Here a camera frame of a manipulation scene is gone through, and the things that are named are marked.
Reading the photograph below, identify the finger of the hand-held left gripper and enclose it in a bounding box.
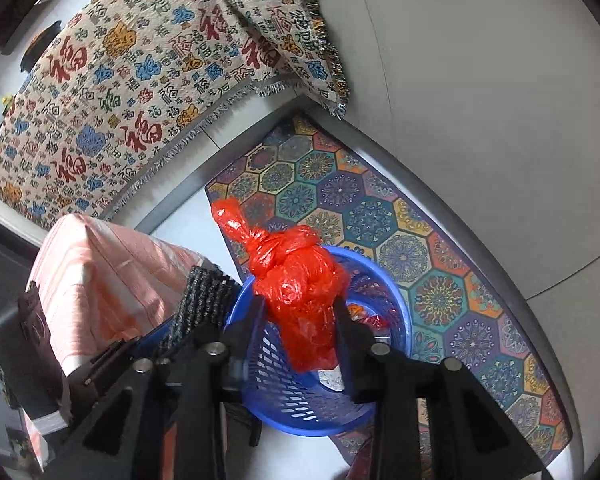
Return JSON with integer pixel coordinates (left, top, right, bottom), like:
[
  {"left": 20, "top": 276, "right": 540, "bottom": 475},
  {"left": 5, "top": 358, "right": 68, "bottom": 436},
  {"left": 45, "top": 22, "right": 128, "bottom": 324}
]
[{"left": 82, "top": 322, "right": 173, "bottom": 386}]

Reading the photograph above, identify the dark cooking pan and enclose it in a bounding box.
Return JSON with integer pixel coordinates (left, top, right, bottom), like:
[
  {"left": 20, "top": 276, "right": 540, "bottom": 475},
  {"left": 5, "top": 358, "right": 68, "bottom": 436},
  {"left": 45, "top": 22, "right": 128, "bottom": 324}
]
[{"left": 21, "top": 20, "right": 64, "bottom": 75}]

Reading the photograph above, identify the blue plastic basket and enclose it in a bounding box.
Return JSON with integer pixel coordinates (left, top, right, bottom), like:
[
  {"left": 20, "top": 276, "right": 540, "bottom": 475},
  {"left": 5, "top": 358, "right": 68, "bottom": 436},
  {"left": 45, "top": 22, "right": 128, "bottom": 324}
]
[{"left": 221, "top": 246, "right": 414, "bottom": 437}]

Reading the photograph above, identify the printed blanket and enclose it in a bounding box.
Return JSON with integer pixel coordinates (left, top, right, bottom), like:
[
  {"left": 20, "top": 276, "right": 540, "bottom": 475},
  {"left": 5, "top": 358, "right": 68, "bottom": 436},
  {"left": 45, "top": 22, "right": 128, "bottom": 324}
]
[{"left": 0, "top": 0, "right": 351, "bottom": 231}]

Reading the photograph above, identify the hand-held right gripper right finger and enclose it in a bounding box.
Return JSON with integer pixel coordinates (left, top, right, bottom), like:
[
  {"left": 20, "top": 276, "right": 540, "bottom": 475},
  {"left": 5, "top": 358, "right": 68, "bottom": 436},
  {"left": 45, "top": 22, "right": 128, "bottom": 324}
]
[{"left": 332, "top": 296, "right": 552, "bottom": 480}]

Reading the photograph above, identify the black foam net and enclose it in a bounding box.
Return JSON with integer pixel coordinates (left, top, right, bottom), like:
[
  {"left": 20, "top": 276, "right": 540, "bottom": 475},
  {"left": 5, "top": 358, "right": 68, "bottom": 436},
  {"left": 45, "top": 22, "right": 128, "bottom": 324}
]
[{"left": 157, "top": 265, "right": 243, "bottom": 356}]

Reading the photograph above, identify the red plastic bag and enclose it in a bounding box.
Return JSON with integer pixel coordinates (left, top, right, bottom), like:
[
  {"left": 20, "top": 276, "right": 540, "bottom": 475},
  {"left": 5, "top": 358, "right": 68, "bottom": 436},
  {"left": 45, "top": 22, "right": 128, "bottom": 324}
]
[{"left": 211, "top": 197, "right": 353, "bottom": 373}]

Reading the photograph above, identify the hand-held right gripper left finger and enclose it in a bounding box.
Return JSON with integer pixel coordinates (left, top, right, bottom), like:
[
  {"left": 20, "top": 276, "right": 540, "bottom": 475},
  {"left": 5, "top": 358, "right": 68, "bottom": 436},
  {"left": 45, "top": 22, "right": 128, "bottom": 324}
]
[{"left": 37, "top": 295, "right": 267, "bottom": 480}]

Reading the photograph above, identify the patterned floor mat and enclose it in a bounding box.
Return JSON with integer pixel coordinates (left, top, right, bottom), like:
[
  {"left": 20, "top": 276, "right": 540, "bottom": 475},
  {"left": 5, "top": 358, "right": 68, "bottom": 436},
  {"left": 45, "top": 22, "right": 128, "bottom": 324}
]
[{"left": 205, "top": 112, "right": 574, "bottom": 467}]

